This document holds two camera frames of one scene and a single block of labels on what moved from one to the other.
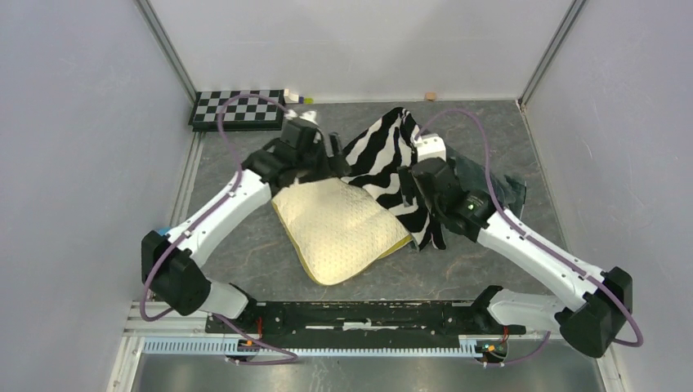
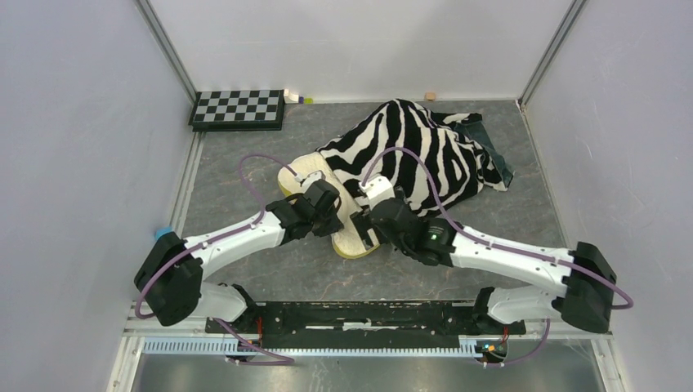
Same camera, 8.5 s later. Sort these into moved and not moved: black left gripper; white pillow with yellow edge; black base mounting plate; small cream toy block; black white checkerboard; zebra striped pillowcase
Moved: black left gripper; zebra striped pillowcase; white pillow with yellow edge
Not moved: black white checkerboard; black base mounting plate; small cream toy block
